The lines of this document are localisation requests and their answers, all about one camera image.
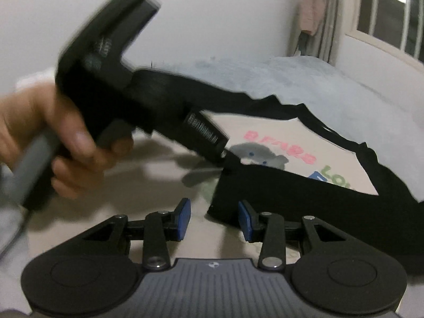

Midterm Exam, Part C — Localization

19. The cream and black sweatshirt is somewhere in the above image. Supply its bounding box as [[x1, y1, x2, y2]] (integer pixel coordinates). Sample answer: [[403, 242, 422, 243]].
[[26, 68, 424, 275]]

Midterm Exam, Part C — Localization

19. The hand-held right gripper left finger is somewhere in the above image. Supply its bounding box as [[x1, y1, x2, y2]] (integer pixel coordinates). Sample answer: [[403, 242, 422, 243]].
[[84, 198, 193, 270]]

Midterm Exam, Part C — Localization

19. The person's left hand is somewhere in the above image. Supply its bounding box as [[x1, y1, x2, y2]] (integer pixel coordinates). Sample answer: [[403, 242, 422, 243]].
[[0, 83, 134, 200]]

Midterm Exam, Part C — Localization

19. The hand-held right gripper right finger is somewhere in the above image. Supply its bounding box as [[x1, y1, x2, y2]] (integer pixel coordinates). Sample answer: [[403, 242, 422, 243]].
[[238, 200, 345, 270]]

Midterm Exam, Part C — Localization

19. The window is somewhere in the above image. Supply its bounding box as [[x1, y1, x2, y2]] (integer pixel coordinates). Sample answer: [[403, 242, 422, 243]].
[[344, 0, 424, 63]]

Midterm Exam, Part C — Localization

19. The grey curtain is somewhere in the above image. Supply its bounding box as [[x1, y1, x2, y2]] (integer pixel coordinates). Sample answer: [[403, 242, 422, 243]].
[[316, 0, 364, 66]]

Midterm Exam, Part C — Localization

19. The pink hanging jacket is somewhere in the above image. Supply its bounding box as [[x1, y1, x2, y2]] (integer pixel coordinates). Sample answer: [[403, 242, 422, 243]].
[[297, 0, 327, 36]]

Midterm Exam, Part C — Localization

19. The dark hanging clothing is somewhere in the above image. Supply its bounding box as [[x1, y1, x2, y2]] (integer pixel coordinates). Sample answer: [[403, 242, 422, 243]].
[[296, 31, 309, 56]]

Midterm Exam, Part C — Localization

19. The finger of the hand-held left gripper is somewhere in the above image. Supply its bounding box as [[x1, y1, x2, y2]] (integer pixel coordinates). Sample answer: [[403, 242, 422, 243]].
[[219, 150, 240, 175]]

